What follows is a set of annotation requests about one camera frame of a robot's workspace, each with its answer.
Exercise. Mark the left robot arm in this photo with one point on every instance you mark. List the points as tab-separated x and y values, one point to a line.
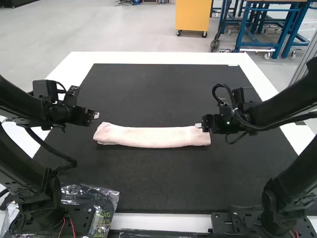
19	104

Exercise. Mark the black mat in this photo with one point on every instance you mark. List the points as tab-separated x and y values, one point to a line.
161	94

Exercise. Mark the pale towel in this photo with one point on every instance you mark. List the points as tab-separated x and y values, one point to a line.
153	137

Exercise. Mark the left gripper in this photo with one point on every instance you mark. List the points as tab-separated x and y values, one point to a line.
83	115

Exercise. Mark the silver foil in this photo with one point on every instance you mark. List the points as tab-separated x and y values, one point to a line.
96	198

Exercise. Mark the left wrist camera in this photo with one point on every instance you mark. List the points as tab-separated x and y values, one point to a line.
44	88

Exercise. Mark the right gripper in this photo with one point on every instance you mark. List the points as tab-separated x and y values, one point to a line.
215	124

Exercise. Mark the blue metal frame cart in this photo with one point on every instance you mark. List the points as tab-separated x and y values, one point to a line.
226	15
277	44

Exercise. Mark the grey aluminium post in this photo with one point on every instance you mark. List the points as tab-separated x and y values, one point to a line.
303	59

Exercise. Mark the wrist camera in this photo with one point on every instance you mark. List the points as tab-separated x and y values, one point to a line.
244	95
44	88

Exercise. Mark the yellow wheeled cabinet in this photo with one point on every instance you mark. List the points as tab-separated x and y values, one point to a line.
193	15

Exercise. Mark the dark base panel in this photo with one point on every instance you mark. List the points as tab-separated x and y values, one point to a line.
81	218
235	223

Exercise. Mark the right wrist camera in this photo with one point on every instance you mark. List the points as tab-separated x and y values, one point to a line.
244	95

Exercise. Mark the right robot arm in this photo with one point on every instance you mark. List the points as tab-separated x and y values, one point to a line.
284	109

